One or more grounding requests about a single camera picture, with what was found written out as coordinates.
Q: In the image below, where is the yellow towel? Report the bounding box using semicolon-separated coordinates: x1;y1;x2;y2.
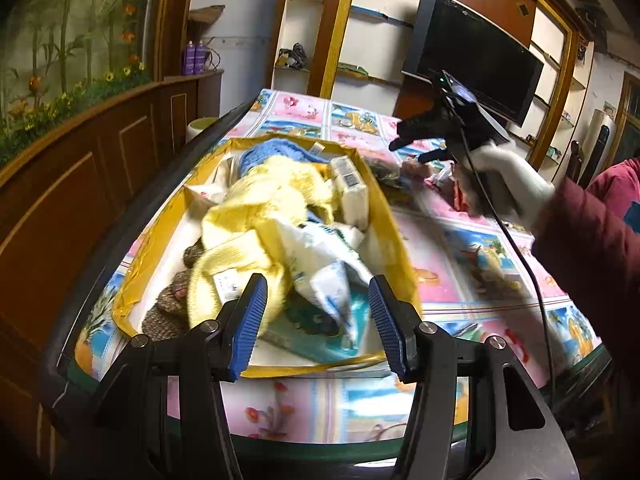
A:
187;155;336;331

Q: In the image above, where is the cardboard box with yellow tape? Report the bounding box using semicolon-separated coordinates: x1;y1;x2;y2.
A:
111;132;423;378

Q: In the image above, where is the blue towel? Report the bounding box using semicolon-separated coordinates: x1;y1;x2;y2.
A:
235;139;326;181

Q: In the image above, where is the teal cartoon tissue pack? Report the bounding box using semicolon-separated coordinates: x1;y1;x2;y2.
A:
262;290;371;363

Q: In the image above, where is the person's right hand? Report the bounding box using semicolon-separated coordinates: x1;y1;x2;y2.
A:
470;141;556;232

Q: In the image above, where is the black cable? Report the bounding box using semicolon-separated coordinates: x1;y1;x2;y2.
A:
460;140;558;401

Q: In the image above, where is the white plastic bag red print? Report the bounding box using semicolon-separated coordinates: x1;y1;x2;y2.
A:
182;155;236;211

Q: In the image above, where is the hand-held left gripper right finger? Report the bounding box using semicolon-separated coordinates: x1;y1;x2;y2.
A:
367;275;581;480

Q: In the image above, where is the black flat television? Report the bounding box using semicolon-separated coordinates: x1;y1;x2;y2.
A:
401;0;545;128

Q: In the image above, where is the standing air conditioner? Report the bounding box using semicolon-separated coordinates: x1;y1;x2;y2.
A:
580;110;618;186

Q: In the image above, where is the white wall shelf unit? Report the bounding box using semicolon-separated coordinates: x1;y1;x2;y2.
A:
270;0;436;106

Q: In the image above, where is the white and blue packet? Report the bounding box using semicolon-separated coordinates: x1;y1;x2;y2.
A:
277;220;373;351

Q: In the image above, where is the printed tablecloth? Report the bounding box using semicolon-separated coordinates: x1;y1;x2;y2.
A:
75;87;601;441

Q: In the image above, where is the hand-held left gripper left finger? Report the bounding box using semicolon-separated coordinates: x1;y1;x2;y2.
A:
92;272;269;480

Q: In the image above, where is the white lemon print tissue pack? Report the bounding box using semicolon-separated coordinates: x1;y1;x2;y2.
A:
329;156;371;231

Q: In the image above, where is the dark wooden chair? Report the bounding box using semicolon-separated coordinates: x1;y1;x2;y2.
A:
567;140;588;186

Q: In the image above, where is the person's right forearm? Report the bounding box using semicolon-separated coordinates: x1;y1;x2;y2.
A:
530;177;640;321

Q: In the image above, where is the red foil bag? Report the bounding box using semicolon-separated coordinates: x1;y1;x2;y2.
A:
447;172;476;213

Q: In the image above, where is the pale green bin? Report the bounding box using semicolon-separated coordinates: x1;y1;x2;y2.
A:
186;117;218;143

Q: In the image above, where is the person's torso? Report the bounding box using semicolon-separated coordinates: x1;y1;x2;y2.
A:
587;157;640;233

